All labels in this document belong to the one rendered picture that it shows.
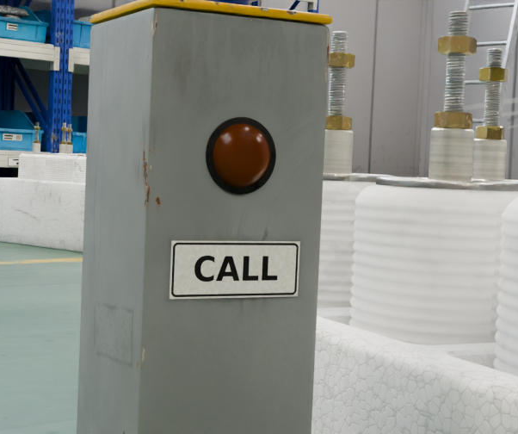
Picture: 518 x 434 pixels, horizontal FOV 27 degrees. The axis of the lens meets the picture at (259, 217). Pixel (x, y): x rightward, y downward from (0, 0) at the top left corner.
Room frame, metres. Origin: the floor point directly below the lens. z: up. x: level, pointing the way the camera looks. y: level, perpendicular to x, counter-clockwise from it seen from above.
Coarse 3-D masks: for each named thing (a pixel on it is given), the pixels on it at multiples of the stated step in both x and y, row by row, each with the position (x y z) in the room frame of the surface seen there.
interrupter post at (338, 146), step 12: (336, 132) 0.65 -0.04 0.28; (348, 132) 0.65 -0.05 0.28; (324, 144) 0.65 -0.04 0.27; (336, 144) 0.65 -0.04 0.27; (348, 144) 0.65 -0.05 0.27; (324, 156) 0.65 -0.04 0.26; (336, 156) 0.65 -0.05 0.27; (348, 156) 0.65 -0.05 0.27; (324, 168) 0.65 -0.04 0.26; (336, 168) 0.65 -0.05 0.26; (348, 168) 0.65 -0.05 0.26
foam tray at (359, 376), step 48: (336, 336) 0.50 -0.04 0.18; (384, 336) 0.51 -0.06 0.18; (336, 384) 0.50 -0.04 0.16; (384, 384) 0.46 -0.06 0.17; (432, 384) 0.43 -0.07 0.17; (480, 384) 0.41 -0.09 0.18; (336, 432) 0.50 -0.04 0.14; (384, 432) 0.46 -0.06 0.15; (432, 432) 0.43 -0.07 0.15; (480, 432) 0.40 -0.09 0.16
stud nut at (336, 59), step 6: (330, 54) 0.65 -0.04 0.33; (336, 54) 0.65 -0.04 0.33; (342, 54) 0.65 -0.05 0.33; (348, 54) 0.65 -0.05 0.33; (330, 60) 0.65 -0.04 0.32; (336, 60) 0.65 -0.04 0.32; (342, 60) 0.65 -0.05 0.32; (348, 60) 0.65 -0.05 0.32; (354, 60) 0.66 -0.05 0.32; (330, 66) 0.66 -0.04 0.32; (336, 66) 0.65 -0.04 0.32; (342, 66) 0.65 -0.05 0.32; (348, 66) 0.65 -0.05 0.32; (354, 66) 0.66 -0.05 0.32
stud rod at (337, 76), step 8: (336, 32) 0.66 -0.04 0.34; (344, 32) 0.66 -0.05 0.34; (336, 40) 0.66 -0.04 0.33; (344, 40) 0.66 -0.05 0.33; (336, 48) 0.66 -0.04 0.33; (344, 48) 0.66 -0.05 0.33; (336, 72) 0.66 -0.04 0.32; (344, 72) 0.66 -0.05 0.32; (336, 80) 0.66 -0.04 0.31; (344, 80) 0.66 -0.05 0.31; (336, 88) 0.66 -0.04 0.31; (336, 96) 0.65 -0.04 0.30; (344, 96) 0.66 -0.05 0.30; (336, 104) 0.65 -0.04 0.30; (344, 104) 0.66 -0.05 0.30; (328, 112) 0.66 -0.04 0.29; (336, 112) 0.66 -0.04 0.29
